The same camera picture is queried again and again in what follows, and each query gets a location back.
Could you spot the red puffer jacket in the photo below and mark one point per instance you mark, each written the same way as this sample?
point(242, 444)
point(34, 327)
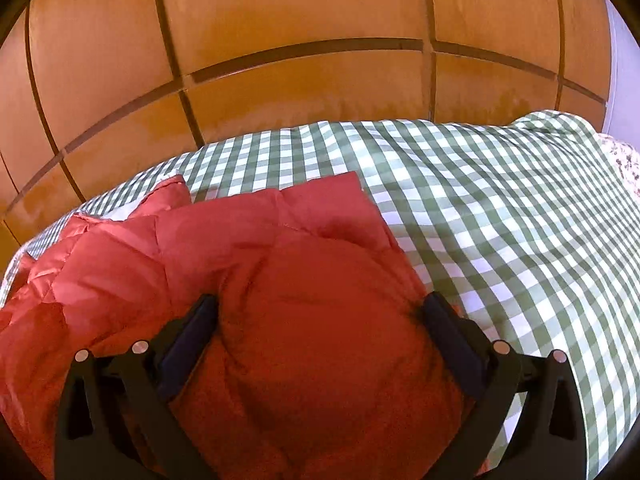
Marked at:
point(310, 320)

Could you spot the floral bedsheet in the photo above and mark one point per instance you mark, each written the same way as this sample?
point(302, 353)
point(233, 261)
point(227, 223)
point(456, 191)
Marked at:
point(625, 160)

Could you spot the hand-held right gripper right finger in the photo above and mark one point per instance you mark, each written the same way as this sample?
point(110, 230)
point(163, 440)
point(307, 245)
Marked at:
point(450, 340)

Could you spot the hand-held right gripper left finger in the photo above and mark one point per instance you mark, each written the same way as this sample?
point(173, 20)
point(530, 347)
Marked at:
point(190, 340)

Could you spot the green checkered blanket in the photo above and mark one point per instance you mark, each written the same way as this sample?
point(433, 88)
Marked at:
point(500, 220)

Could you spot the wooden wardrobe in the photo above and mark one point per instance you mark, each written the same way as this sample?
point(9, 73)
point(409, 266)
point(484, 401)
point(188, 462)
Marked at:
point(300, 10)

